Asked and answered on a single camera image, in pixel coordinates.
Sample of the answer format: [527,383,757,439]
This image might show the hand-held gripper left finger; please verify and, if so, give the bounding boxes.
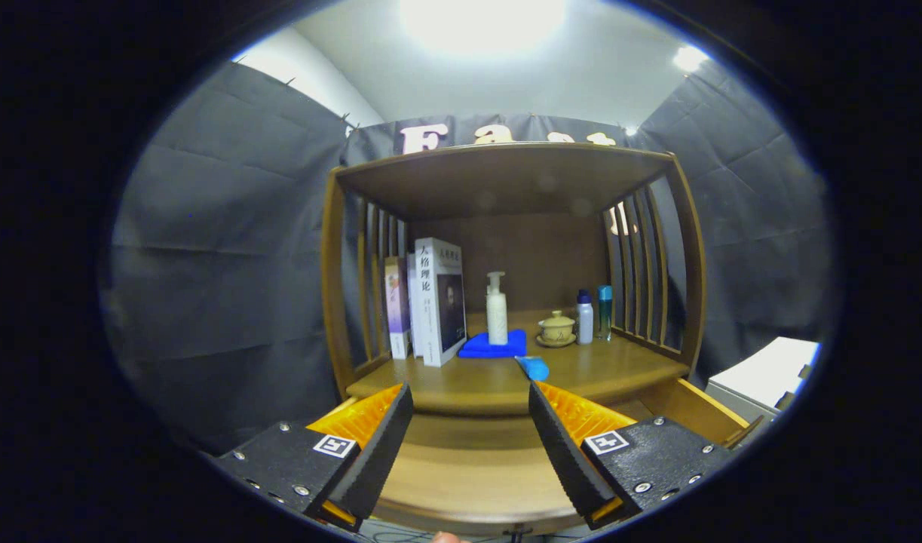
[208,382,415,532]

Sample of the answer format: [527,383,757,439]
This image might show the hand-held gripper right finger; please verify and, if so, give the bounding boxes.
[528,381,737,531]

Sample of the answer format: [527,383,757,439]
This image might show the wooden countertop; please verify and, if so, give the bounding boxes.
[345,308,691,417]

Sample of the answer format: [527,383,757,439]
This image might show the brown wooden cabinet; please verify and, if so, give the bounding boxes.
[321,142,767,538]

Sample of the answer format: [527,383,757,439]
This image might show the yellow lidded teacup with saucer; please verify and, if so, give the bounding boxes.
[536,310,577,348]

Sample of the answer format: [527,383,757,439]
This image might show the blue folded cloth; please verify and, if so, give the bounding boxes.
[458,329,528,360]

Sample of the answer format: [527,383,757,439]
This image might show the purple book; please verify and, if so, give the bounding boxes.
[384,256,412,360]

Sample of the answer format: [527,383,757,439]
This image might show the white pump bottle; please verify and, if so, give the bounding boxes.
[486,271,509,346]

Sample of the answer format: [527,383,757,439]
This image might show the thick white book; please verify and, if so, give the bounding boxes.
[414,238,467,368]

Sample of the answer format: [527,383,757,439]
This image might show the white storage unit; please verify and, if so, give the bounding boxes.
[706,336,821,423]

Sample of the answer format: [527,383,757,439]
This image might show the black backdrop cloth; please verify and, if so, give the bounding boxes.
[99,60,838,453]

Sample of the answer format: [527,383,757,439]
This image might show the small ceiling light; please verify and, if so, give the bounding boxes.
[672,45,710,74]

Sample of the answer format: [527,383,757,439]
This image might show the large ceiling light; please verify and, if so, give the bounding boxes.
[397,0,568,57]

